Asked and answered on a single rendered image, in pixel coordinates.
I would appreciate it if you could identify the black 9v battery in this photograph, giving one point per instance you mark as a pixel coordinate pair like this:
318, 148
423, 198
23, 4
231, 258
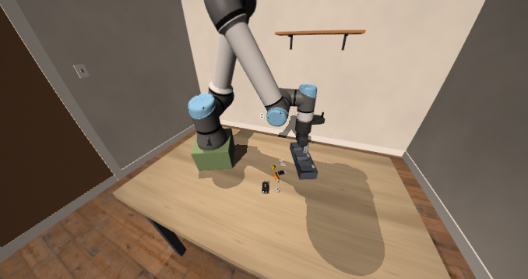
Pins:
265, 187

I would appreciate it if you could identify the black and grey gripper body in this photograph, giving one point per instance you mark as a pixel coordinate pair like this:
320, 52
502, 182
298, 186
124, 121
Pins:
304, 124

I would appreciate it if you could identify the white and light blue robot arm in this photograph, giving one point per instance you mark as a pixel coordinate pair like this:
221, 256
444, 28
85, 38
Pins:
235, 41

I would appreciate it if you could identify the dark grey rack of three bins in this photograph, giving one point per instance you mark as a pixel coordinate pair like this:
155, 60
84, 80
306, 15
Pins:
303, 159

